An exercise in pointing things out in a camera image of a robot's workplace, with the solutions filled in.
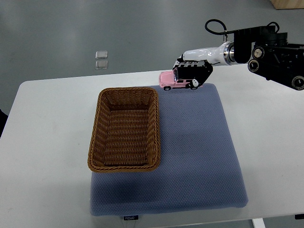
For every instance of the brown wicker basket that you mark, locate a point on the brown wicker basket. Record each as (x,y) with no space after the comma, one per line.
(126,131)

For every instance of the blue gray cushion mat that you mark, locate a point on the blue gray cushion mat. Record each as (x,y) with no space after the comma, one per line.
(199,168)

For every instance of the lower floor outlet plate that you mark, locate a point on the lower floor outlet plate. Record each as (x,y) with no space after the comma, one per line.
(101,64)

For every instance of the floor outlet plate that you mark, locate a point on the floor outlet plate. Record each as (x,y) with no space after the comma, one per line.
(101,64)
(101,54)

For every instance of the pink toy car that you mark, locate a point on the pink toy car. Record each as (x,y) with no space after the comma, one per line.
(175,79)

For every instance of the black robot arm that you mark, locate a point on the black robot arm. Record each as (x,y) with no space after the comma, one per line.
(268,53)

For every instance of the white table leg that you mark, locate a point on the white table leg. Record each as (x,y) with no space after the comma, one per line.
(258,223)

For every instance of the wooden box corner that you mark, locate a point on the wooden box corner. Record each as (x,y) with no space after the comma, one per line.
(287,4)

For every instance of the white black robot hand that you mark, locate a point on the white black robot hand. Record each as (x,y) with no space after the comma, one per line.
(197,65)

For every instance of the upper floor outlet plate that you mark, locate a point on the upper floor outlet plate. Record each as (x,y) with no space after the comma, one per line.
(101,54)

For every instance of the black object at left edge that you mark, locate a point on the black object at left edge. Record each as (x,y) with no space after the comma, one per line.
(3,120)

